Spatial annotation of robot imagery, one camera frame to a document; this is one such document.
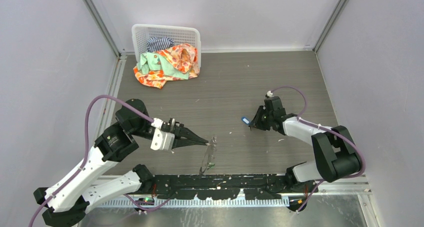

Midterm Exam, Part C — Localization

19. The metal keyring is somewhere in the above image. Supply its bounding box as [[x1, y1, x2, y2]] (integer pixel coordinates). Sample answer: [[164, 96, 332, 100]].
[[207, 135, 217, 147]]

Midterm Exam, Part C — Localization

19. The mint green cloth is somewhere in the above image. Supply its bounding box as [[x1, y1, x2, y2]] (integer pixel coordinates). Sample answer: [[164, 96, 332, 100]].
[[136, 52, 190, 80]]

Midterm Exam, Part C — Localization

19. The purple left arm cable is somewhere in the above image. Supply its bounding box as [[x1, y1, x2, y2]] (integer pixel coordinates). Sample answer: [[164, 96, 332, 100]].
[[28, 94, 173, 227]]

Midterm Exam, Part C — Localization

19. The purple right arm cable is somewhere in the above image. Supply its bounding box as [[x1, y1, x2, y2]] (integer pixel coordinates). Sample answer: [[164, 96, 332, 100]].
[[271, 86, 367, 213]]

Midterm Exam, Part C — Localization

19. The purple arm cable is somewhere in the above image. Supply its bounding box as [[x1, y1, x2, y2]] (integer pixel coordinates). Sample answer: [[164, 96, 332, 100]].
[[28, 94, 173, 227], [271, 86, 367, 213]]

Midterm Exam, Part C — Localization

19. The blue key tag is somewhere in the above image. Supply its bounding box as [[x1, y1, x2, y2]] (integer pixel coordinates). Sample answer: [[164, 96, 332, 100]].
[[241, 116, 250, 125]]

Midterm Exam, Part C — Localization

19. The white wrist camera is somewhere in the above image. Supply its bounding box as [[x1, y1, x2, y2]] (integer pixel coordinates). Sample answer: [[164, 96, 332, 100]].
[[265, 90, 274, 98], [150, 118, 175, 151]]

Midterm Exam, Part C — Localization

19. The blue striped cloth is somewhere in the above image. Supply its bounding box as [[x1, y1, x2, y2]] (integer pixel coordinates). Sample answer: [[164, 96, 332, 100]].
[[146, 37, 175, 53]]

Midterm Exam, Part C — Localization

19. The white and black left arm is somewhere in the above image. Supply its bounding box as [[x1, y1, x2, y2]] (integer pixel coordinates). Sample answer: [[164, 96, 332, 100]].
[[33, 99, 209, 227]]

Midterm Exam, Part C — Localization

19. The white plastic laundry basket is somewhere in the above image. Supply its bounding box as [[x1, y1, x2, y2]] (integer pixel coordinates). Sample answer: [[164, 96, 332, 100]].
[[131, 24, 202, 68]]

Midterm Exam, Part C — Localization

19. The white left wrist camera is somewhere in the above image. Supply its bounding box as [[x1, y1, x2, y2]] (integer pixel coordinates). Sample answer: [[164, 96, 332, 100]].
[[150, 118, 175, 151]]

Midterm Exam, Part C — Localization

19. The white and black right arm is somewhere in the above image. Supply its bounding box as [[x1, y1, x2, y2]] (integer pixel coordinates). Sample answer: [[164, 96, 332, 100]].
[[247, 96, 364, 192]]

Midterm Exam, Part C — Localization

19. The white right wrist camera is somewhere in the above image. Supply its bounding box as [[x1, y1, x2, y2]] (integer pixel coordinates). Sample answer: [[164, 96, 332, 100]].
[[265, 90, 274, 98]]

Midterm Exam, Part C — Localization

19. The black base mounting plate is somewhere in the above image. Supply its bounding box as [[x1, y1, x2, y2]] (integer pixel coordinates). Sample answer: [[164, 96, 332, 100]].
[[145, 173, 319, 202]]

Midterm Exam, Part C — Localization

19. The perforated cable duct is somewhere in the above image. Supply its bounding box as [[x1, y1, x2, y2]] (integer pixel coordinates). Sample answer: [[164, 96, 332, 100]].
[[96, 197, 290, 209]]

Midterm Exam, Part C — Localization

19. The aluminium frame rail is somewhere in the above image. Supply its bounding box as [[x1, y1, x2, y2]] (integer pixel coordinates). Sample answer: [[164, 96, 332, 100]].
[[316, 175, 372, 195]]

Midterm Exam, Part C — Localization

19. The orange floral cloth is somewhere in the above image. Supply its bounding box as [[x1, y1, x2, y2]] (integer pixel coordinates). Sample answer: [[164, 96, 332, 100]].
[[133, 43, 200, 89]]

